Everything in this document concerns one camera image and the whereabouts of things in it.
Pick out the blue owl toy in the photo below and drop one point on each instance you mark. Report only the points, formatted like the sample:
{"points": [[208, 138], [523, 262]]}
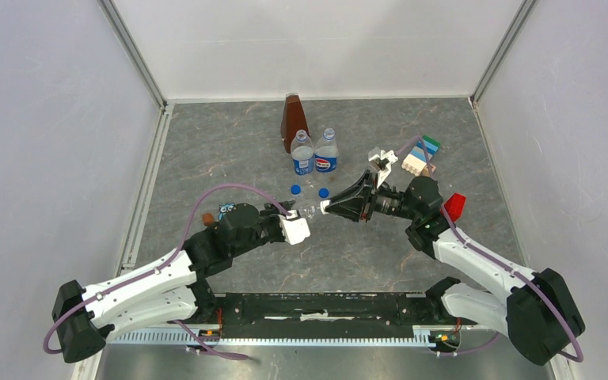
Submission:
{"points": [[225, 208]]}

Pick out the blue bottle cap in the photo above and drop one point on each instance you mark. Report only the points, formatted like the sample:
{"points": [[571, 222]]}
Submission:
{"points": [[323, 193], [296, 190]]}

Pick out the red toy block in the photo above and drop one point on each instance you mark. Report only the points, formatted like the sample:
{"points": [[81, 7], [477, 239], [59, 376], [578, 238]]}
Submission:
{"points": [[455, 206]]}

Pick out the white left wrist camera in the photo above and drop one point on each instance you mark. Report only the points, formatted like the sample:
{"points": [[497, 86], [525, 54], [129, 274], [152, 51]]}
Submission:
{"points": [[294, 227]]}

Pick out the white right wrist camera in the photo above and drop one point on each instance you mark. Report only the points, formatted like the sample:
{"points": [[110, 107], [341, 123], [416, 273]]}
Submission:
{"points": [[380, 164]]}

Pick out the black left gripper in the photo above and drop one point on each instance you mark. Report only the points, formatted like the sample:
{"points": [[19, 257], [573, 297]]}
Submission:
{"points": [[276, 218]]}

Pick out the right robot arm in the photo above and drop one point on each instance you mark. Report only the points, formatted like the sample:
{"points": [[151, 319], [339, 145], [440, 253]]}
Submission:
{"points": [[534, 310]]}

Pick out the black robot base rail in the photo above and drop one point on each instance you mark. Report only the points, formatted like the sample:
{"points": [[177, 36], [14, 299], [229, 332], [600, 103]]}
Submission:
{"points": [[337, 319]]}

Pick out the white blue Pocari cap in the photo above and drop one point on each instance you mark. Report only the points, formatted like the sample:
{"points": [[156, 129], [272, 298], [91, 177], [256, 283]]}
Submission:
{"points": [[323, 206]]}

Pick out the brown wooden metronome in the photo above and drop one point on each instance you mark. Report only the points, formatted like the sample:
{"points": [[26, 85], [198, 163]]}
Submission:
{"points": [[293, 120]]}

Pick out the small brown toy piece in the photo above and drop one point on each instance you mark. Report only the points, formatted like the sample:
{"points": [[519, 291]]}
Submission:
{"points": [[208, 219]]}

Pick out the aluminium frame post left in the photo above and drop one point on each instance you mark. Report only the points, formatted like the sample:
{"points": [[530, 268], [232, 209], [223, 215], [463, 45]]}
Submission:
{"points": [[129, 45]]}

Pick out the Pepsi bottle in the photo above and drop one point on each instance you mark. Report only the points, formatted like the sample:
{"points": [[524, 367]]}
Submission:
{"points": [[302, 153], [326, 152]]}

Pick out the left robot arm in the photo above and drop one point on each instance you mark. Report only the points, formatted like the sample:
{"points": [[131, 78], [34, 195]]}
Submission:
{"points": [[171, 288]]}

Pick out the blue green stacked block toy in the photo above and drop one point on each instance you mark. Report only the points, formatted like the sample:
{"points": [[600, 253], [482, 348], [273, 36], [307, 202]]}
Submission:
{"points": [[415, 161]]}

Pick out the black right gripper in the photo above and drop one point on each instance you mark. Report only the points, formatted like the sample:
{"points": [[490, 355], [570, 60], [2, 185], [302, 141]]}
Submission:
{"points": [[355, 210]]}

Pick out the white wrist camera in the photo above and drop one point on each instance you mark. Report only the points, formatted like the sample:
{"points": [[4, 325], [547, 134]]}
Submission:
{"points": [[294, 227], [380, 164]]}

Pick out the aluminium frame post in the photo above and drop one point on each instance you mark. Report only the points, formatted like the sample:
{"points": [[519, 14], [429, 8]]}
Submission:
{"points": [[520, 18], [129, 45]]}

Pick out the aluminium frame post right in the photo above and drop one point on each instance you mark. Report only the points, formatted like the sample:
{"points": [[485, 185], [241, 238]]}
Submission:
{"points": [[520, 18]]}

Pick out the clear unlabelled plastic bottle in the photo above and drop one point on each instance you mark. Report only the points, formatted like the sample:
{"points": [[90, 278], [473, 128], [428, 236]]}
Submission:
{"points": [[310, 211]]}

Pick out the light wooden cube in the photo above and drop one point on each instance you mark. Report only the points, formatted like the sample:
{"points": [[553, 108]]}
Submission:
{"points": [[428, 170]]}

